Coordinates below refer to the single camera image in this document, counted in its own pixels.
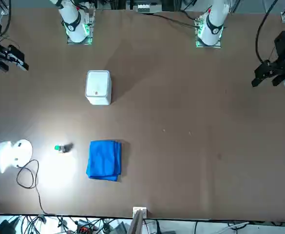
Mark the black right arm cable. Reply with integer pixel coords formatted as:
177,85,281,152
0,0,12,37

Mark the black lamp power cable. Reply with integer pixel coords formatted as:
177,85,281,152
16,159,57,216

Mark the white power strip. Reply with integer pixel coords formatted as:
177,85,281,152
135,3,150,13

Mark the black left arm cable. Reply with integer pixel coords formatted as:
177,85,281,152
255,0,279,64

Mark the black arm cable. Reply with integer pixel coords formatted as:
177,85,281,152
255,0,279,64
0,0,12,37

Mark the white square box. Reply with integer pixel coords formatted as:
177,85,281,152
85,70,112,106

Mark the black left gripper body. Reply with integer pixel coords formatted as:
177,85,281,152
274,31,285,63

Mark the blue folded cloth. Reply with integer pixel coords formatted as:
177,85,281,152
85,139,122,182

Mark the black left base cable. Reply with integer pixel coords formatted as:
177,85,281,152
142,12,201,28

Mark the orange black device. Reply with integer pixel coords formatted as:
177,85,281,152
76,225,91,234

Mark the white gooseneck desk lamp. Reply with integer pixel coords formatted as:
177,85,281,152
0,139,33,174

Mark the aluminium frame post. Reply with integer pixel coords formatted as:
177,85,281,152
126,206,148,234

